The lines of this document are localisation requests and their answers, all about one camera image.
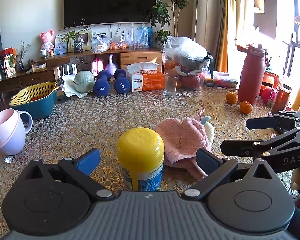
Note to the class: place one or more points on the clear fruit container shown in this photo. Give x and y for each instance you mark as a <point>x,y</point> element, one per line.
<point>190,80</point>

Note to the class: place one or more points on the white standing air conditioner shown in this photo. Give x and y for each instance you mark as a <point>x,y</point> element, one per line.
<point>206,12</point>

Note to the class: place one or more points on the black wall television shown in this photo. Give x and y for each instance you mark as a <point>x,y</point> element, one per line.
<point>110,2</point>

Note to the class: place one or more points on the pink water bottle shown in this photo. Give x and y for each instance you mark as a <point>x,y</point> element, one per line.
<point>250,77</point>

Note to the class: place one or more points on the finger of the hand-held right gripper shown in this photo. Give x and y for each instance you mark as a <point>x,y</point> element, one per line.
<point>240,147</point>
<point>261,122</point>

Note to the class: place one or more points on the red tumbler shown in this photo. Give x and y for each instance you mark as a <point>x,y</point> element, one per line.
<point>281,97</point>

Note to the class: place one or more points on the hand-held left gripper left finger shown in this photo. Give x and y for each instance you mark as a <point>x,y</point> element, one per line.
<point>88,161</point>

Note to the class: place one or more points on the printed gift bag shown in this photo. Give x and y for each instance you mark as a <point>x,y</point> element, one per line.
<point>10,66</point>

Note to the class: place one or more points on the pink hand towel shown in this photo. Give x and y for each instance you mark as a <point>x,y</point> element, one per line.
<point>182,140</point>

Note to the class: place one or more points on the yellow-lidded can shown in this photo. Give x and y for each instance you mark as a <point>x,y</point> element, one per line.
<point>140,152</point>

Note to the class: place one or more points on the wooden photo frame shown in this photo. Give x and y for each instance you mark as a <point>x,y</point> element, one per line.
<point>86,38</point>

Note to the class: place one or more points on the pink bear figure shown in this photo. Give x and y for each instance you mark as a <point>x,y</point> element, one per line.
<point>46,40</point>

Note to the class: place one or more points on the orange with stem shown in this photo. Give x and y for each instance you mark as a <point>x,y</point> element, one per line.
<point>231,98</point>

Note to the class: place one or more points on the yellow colander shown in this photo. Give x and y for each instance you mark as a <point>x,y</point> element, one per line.
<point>32,90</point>

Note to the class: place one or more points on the yellow curtain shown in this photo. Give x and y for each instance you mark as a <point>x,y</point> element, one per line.
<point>227,30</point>

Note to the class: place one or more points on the small white box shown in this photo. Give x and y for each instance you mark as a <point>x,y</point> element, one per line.
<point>40,66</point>

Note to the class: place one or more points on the blue dumbbell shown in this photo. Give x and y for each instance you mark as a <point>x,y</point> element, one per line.
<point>121,82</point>
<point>101,85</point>

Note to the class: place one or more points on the tall clear plastic bag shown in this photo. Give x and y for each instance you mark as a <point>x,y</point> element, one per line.
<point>140,36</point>

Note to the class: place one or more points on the vase with twigs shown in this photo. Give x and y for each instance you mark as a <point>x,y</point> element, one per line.
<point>20,66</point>

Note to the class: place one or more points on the small potted plant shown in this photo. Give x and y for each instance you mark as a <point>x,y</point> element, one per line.
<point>78,46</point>

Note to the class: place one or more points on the stack of books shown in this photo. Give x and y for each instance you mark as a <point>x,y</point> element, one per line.
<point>221,80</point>

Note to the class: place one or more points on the foil wrapper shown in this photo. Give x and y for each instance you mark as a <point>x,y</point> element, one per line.
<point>8,159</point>

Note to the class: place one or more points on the black round base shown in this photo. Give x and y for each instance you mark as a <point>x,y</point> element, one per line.
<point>62,99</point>

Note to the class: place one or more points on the green ribbed bowl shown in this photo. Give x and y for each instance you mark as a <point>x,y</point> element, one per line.
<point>83,81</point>

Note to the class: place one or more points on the wooden television cabinet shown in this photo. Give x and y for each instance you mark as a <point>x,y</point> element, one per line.
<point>137,56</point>

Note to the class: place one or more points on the teal basin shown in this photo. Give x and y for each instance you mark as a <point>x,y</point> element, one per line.
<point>40,108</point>

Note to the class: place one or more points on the white cloth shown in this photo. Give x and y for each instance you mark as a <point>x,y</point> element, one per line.
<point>68,87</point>

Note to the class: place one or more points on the clear drinking glass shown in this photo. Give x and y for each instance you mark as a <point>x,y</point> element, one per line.
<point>170,85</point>

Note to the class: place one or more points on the crumpled clear plastic bag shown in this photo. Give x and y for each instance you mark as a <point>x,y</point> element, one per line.
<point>100,42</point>

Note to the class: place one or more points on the orange tissue pack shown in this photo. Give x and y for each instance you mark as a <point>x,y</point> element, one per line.
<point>146,80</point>

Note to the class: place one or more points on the small photo frame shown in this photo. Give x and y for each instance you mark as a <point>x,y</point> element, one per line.
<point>60,45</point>

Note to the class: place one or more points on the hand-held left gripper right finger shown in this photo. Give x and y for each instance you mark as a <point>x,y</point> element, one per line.
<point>207,162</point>

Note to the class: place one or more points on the purple kettlebell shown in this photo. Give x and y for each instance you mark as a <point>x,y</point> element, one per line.
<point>111,66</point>

